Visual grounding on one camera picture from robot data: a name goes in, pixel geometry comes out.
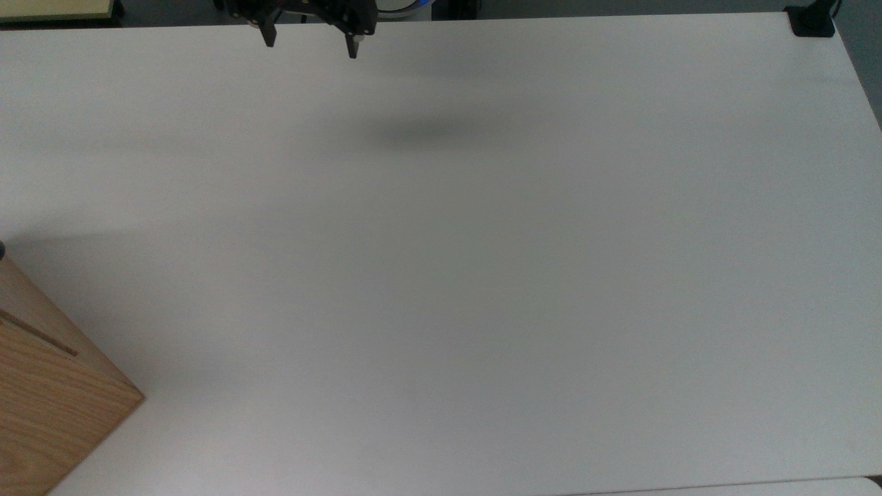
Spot yellow board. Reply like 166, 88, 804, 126
0, 0, 115, 20

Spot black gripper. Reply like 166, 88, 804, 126
222, 0, 378, 60

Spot light wooden drawer cabinet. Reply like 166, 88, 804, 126
0, 241, 145, 496

